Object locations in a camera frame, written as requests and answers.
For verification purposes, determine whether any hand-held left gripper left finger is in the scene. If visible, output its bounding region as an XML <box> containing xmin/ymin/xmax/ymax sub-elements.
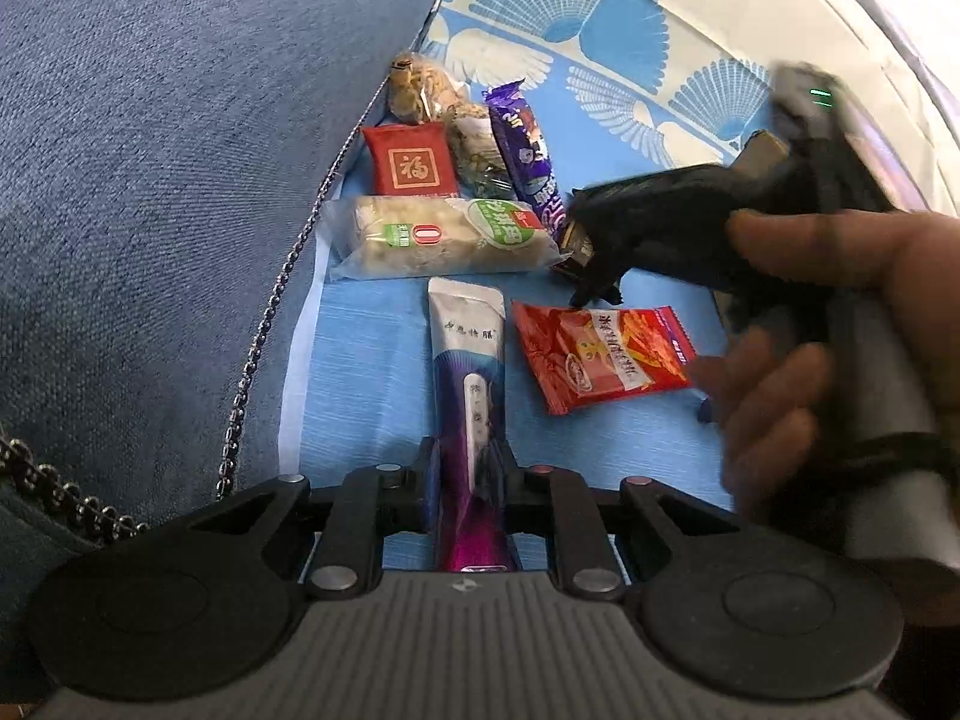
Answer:
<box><xmin>199</xmin><ymin>435</ymin><xmax>443</xmax><ymax>601</ymax></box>

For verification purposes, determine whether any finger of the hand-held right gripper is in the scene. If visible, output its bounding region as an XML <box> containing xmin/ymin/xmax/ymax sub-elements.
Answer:
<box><xmin>568</xmin><ymin>261</ymin><xmax>734</xmax><ymax>310</ymax></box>
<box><xmin>568</xmin><ymin>163</ymin><xmax>734</xmax><ymax>272</ymax></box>

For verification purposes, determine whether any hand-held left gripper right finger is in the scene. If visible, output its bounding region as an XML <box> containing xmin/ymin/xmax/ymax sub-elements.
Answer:
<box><xmin>499</xmin><ymin>439</ymin><xmax>751</xmax><ymax>605</ymax></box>

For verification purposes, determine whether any dark gold small packet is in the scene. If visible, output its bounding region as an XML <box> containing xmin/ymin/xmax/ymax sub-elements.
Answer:
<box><xmin>551</xmin><ymin>217</ymin><xmax>601</xmax><ymax>278</ymax></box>

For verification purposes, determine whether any red orange snack packet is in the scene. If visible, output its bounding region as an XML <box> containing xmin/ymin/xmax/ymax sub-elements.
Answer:
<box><xmin>511</xmin><ymin>300</ymin><xmax>700</xmax><ymax>417</ymax></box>

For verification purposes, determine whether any purple white tube packet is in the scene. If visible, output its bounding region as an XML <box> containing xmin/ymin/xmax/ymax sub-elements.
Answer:
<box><xmin>427</xmin><ymin>277</ymin><xmax>518</xmax><ymax>575</ymax></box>

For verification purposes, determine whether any purple snack packet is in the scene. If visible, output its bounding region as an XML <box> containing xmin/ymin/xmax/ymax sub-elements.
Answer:
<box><xmin>482</xmin><ymin>82</ymin><xmax>571</xmax><ymax>237</ymax></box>

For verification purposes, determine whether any pale cracker packet green label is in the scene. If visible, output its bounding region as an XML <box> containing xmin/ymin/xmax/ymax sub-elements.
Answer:
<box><xmin>324</xmin><ymin>195</ymin><xmax>560</xmax><ymax>282</ymax></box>

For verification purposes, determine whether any red square packet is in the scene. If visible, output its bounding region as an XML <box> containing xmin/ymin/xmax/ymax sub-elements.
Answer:
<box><xmin>361</xmin><ymin>122</ymin><xmax>460</xmax><ymax>197</ymax></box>

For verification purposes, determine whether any person's right hand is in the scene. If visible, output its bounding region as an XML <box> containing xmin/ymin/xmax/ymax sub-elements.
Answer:
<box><xmin>690</xmin><ymin>210</ymin><xmax>960</xmax><ymax>515</ymax></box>

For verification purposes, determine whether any blue fan print sofa cover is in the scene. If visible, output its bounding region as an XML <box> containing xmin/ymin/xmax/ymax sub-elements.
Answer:
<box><xmin>277</xmin><ymin>0</ymin><xmax>960</xmax><ymax>526</ymax></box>

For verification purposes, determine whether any clear packet of seed bars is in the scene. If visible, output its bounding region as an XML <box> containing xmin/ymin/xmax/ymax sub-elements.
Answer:
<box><xmin>446</xmin><ymin>101</ymin><xmax>518</xmax><ymax>200</ymax></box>

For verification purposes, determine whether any clear bag of brown nuts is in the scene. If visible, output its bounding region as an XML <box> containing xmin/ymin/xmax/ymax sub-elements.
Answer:
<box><xmin>386</xmin><ymin>51</ymin><xmax>466</xmax><ymax>125</ymax></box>

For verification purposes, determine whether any blue fabric sofa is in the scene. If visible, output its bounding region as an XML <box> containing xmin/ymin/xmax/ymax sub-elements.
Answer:
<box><xmin>0</xmin><ymin>0</ymin><xmax>451</xmax><ymax>601</ymax></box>

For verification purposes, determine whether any metal chain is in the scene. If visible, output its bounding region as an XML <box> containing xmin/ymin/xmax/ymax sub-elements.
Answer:
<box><xmin>0</xmin><ymin>52</ymin><xmax>410</xmax><ymax>541</ymax></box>

